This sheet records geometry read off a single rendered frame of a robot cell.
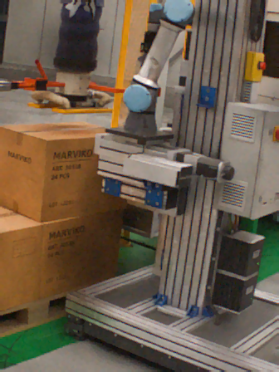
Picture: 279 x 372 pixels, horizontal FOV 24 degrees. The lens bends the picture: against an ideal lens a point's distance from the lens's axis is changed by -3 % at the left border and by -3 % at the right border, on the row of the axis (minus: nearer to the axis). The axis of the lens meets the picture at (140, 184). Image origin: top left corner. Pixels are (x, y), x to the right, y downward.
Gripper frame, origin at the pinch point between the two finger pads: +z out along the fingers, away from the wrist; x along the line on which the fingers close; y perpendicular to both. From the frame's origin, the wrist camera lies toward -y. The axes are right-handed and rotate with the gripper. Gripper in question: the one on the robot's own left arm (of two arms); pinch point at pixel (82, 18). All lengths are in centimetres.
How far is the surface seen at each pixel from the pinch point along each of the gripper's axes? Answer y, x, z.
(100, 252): 14, -51, 120
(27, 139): 32, -7, 60
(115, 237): 14, -61, 113
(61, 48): 35.2, -27.3, 15.5
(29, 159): 30, -6, 69
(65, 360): -18, 12, 152
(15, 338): 12, 14, 152
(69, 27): 32.2, -27.8, 4.6
